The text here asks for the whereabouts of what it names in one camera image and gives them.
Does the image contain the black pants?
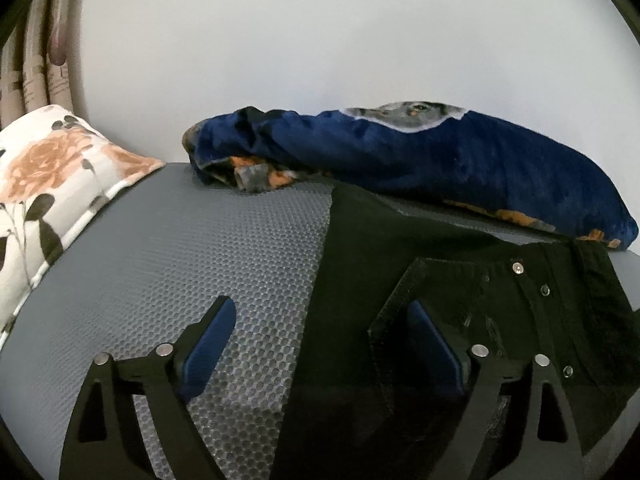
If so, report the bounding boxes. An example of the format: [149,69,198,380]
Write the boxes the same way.
[271,185,639,479]

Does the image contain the grey mesh mattress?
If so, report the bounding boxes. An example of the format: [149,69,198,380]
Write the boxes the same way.
[1,165,639,479]

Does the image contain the floral pillow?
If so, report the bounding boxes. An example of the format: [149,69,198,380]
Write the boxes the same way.
[1,105,165,338]

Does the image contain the blue fleece blanket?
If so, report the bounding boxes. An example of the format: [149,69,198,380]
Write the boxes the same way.
[182,101,639,250]

